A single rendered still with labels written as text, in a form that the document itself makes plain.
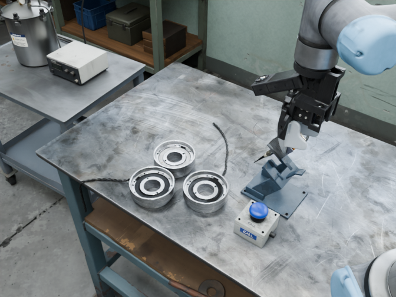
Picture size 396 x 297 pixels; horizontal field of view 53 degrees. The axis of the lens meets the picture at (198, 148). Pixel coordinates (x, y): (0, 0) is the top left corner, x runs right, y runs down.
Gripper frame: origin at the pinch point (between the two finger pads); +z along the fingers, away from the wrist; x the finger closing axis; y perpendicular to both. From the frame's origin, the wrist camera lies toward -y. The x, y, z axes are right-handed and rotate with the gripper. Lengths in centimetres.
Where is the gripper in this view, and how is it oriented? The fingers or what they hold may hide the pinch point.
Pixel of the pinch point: (286, 142)
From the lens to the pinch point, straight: 85.4
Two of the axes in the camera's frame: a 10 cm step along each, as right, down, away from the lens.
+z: -0.1, 7.5, 6.7
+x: 6.2, -5.2, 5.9
